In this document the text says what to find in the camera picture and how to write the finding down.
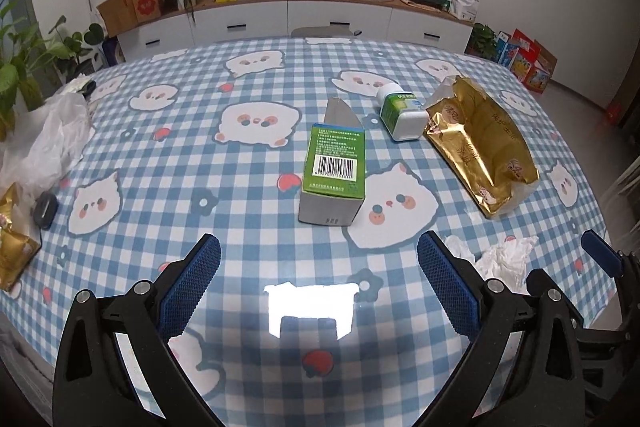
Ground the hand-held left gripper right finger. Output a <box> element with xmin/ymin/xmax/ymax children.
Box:
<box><xmin>415</xmin><ymin>231</ymin><xmax>586</xmax><ymax>427</ymax></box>

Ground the blue printed gift box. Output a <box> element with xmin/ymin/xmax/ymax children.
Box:
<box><xmin>495</xmin><ymin>32</ymin><xmax>521</xmax><ymax>68</ymax></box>

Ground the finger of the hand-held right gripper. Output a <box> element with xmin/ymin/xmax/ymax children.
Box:
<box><xmin>526</xmin><ymin>268</ymin><xmax>573</xmax><ymax>300</ymax></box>
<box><xmin>581</xmin><ymin>230</ymin><xmax>640</xmax><ymax>329</ymax></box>

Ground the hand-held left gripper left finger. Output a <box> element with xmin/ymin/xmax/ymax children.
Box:
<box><xmin>52</xmin><ymin>233</ymin><xmax>226</xmax><ymax>427</ymax></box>

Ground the clear plastic bag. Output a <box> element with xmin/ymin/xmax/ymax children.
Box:
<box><xmin>0</xmin><ymin>93</ymin><xmax>96</xmax><ymax>202</ymax></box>

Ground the white packet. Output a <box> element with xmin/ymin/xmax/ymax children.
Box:
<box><xmin>447</xmin><ymin>0</ymin><xmax>481</xmax><ymax>22</ymax></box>

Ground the plain brown cardboard box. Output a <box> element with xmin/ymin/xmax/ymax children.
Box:
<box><xmin>95</xmin><ymin>0</ymin><xmax>138</xmax><ymax>38</ymax></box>

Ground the brown carton colourful print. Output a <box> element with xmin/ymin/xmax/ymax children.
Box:
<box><xmin>515</xmin><ymin>39</ymin><xmax>558</xmax><ymax>95</ymax></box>

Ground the red gift box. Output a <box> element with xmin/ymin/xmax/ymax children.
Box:
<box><xmin>510</xmin><ymin>29</ymin><xmax>537</xmax><ymax>58</ymax></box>

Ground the blue checked printed tablecloth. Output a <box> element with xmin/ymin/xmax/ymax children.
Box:
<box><xmin>0</xmin><ymin>34</ymin><xmax>608</xmax><ymax>427</ymax></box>

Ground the white television cabinet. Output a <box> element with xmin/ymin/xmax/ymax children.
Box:
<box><xmin>117</xmin><ymin>0</ymin><xmax>476</xmax><ymax>62</ymax></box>

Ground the white tissue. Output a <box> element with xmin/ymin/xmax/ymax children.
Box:
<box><xmin>474</xmin><ymin>236</ymin><xmax>541</xmax><ymax>295</ymax></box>
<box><xmin>442</xmin><ymin>234</ymin><xmax>473</xmax><ymax>260</ymax></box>

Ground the green cardboard box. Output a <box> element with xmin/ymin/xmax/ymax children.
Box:
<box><xmin>298</xmin><ymin>97</ymin><xmax>367</xmax><ymax>228</ymax></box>

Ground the white plastic bag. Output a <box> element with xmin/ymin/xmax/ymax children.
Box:
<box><xmin>54</xmin><ymin>74</ymin><xmax>91</xmax><ymax>96</ymax></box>

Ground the small black oval object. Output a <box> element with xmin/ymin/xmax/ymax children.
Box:
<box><xmin>32</xmin><ymin>190</ymin><xmax>60</xmax><ymax>230</ymax></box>

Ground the large leafy pothos plant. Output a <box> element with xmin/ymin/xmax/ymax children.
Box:
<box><xmin>0</xmin><ymin>2</ymin><xmax>107</xmax><ymax>142</ymax></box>

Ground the small gold foil bag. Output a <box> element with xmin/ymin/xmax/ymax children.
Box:
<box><xmin>0</xmin><ymin>182</ymin><xmax>43</xmax><ymax>293</ymax></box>

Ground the white bottle green label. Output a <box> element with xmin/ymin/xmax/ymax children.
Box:
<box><xmin>376</xmin><ymin>82</ymin><xmax>431</xmax><ymax>142</ymax></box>

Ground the large gold foil bag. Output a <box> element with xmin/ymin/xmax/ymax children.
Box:
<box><xmin>422</xmin><ymin>76</ymin><xmax>541</xmax><ymax>220</ymax></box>

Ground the small green floor plant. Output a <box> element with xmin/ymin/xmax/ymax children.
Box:
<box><xmin>470</xmin><ymin>23</ymin><xmax>501</xmax><ymax>60</ymax></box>

